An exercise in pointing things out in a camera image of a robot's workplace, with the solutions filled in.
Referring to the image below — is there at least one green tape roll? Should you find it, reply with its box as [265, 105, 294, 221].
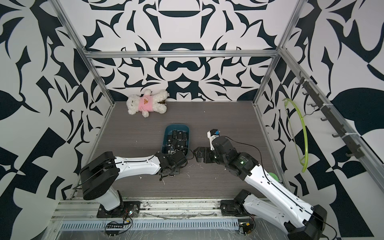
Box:
[269, 173, 280, 182]

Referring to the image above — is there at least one green curved tube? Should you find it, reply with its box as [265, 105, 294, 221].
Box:
[283, 98, 309, 173]

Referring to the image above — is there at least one white plush bear pink shirt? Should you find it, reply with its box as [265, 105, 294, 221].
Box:
[126, 89, 169, 118]

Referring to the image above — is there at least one black hook rail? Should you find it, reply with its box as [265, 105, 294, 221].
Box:
[297, 72, 366, 159]

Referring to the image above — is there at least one teal plastic storage box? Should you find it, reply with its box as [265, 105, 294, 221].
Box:
[162, 124, 190, 156]

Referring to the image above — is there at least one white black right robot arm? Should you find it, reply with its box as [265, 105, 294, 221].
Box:
[194, 136, 327, 240]

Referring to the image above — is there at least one aluminium frame crossbar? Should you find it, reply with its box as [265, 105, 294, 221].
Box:
[84, 50, 277, 59]

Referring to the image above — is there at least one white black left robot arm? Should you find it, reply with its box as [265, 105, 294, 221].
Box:
[76, 152, 188, 214]

